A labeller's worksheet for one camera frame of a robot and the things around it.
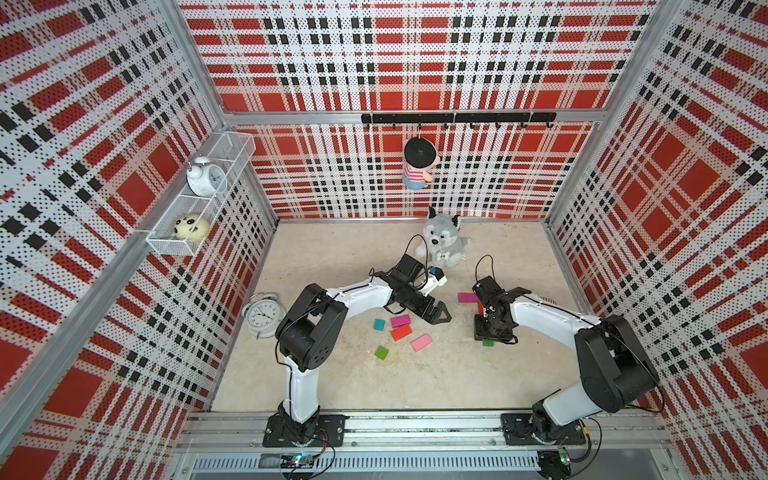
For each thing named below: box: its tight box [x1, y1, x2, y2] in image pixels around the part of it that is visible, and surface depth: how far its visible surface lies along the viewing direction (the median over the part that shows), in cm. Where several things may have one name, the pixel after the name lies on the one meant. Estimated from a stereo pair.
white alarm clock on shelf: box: [186, 156, 228, 198], surface depth 72 cm
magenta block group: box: [390, 315, 411, 328], surface depth 94 cm
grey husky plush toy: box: [415, 206, 464, 268], surface depth 96 cm
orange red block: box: [391, 324, 412, 342], surface depth 93 cm
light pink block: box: [411, 333, 433, 352], surface depth 90 cm
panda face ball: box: [174, 214, 210, 241], surface depth 66 cm
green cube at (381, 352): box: [374, 345, 389, 361], surface depth 89 cm
